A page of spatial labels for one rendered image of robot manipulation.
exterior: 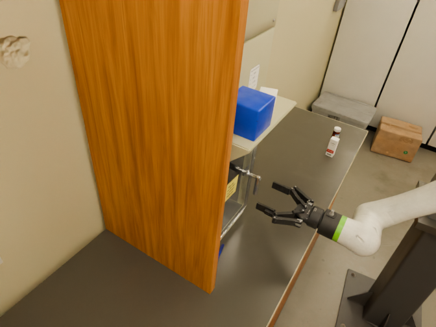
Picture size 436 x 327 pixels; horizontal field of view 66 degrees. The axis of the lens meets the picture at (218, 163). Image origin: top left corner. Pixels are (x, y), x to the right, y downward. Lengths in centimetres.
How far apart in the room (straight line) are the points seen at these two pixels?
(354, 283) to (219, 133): 199
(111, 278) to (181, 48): 84
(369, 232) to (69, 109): 99
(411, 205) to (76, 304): 111
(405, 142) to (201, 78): 324
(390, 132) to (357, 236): 266
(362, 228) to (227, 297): 50
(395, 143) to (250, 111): 308
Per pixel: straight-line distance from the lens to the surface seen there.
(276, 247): 137
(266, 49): 104
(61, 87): 106
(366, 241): 118
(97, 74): 95
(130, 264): 130
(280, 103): 106
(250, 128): 85
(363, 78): 401
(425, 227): 175
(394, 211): 125
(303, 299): 240
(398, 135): 378
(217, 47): 67
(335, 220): 119
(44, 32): 100
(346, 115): 372
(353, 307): 248
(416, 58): 389
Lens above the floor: 199
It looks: 39 degrees down
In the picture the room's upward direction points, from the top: 5 degrees clockwise
